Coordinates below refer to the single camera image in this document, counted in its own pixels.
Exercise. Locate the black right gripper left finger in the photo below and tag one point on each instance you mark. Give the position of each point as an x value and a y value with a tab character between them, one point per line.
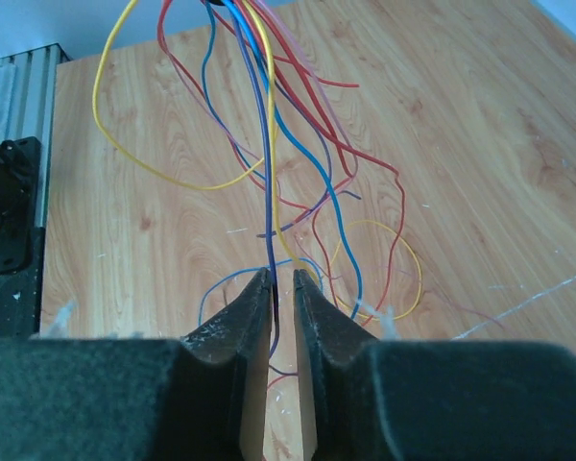
201	397

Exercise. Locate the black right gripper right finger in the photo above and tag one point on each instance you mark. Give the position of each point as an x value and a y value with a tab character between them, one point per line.
364	398

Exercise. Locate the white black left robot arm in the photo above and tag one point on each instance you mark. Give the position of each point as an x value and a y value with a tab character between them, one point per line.
19	168

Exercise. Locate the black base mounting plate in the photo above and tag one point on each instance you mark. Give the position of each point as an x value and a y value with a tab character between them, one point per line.
21	290

